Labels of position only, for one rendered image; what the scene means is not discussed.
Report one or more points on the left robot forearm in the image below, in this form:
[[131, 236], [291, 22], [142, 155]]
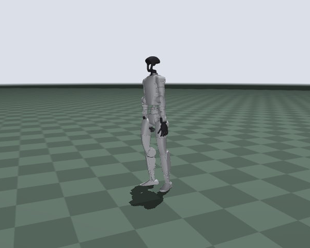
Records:
[[162, 106]]

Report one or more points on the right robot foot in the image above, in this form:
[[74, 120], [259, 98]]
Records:
[[150, 182]]

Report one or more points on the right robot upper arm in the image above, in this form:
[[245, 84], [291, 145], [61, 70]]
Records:
[[143, 98]]

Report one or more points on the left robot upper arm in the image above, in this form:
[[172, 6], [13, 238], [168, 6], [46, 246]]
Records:
[[160, 80]]

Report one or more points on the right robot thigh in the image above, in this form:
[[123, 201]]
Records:
[[146, 138]]

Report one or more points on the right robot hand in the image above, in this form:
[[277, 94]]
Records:
[[152, 129]]

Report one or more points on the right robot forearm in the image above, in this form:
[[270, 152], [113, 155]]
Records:
[[145, 109]]

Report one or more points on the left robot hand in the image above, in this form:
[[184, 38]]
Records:
[[164, 128]]

